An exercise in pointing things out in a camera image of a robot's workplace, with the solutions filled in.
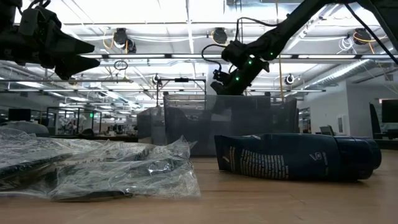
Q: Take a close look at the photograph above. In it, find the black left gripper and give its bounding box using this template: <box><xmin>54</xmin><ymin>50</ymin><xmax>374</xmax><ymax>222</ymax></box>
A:
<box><xmin>0</xmin><ymin>6</ymin><xmax>101</xmax><ymax>81</ymax></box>

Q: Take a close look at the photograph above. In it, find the dark blue coffee bag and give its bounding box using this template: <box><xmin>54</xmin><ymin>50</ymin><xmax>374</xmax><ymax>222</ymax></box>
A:
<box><xmin>214</xmin><ymin>133</ymin><xmax>382</xmax><ymax>182</ymax></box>

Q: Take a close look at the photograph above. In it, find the black round pad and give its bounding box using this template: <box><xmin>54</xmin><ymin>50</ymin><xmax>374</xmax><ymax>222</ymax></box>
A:
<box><xmin>48</xmin><ymin>152</ymin><xmax>201</xmax><ymax>202</ymax></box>
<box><xmin>93</xmin><ymin>136</ymin><xmax>197</xmax><ymax>162</ymax></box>
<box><xmin>0</xmin><ymin>128</ymin><xmax>103</xmax><ymax>200</ymax></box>

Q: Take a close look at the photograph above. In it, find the dark translucent plastic bin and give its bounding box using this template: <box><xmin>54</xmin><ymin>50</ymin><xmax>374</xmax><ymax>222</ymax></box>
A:
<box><xmin>164</xmin><ymin>94</ymin><xmax>300</xmax><ymax>157</ymax></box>
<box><xmin>136</xmin><ymin>107</ymin><xmax>165</xmax><ymax>146</ymax></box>

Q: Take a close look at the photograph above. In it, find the black computer monitor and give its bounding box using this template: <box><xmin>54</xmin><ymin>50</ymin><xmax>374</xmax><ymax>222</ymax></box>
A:
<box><xmin>8</xmin><ymin>108</ymin><xmax>32</xmax><ymax>122</ymax></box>

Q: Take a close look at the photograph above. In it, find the grey office chair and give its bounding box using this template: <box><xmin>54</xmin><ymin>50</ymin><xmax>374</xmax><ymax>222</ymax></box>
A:
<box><xmin>319</xmin><ymin>125</ymin><xmax>336</xmax><ymax>137</ymax></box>

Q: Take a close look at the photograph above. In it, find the black standing panel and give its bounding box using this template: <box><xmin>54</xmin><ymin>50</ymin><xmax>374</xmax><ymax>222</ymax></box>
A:
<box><xmin>369</xmin><ymin>102</ymin><xmax>382</xmax><ymax>139</ymax></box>

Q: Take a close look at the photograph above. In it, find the yellow hanging cable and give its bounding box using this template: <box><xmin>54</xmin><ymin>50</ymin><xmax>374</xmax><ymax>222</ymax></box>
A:
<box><xmin>274</xmin><ymin>0</ymin><xmax>285</xmax><ymax>102</ymax></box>

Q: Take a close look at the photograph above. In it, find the black background station frame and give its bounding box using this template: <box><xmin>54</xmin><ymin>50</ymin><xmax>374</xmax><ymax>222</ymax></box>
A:
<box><xmin>156</xmin><ymin>77</ymin><xmax>207</xmax><ymax>108</ymax></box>

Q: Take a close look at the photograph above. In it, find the black framed glass enclosure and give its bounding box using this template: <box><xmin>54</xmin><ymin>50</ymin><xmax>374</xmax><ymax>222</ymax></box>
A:
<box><xmin>46</xmin><ymin>106</ymin><xmax>103</xmax><ymax>137</ymax></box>

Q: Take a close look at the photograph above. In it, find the black wall screen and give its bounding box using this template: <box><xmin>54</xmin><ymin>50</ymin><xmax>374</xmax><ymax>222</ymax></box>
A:
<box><xmin>381</xmin><ymin>98</ymin><xmax>398</xmax><ymax>124</ymax></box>

